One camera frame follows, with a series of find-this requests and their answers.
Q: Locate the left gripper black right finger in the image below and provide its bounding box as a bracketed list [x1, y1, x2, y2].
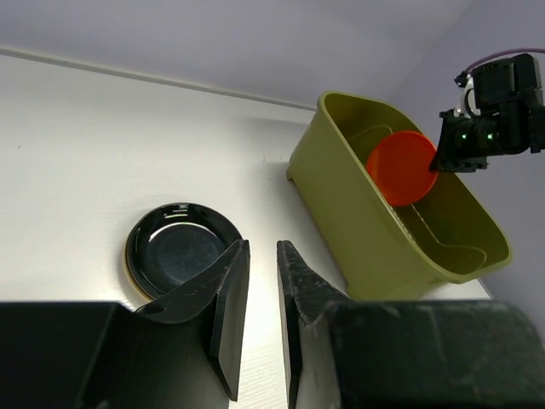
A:
[277, 240, 353, 408]

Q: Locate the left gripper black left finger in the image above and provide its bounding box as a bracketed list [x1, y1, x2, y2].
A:
[136, 239, 250, 401]

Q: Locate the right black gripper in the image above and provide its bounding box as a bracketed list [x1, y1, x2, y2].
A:
[430, 53, 541, 173]

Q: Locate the black teal plate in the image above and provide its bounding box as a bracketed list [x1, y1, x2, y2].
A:
[124, 202, 243, 300]

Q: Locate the orange red plate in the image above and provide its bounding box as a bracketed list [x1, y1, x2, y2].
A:
[365, 130, 439, 207]

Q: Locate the olive green dish rack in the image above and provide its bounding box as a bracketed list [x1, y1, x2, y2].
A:
[286, 91, 512, 300]

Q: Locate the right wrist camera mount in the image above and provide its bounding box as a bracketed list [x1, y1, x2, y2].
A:
[454, 72, 481, 118]

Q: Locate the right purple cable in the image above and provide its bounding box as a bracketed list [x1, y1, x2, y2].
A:
[462, 48, 545, 76]

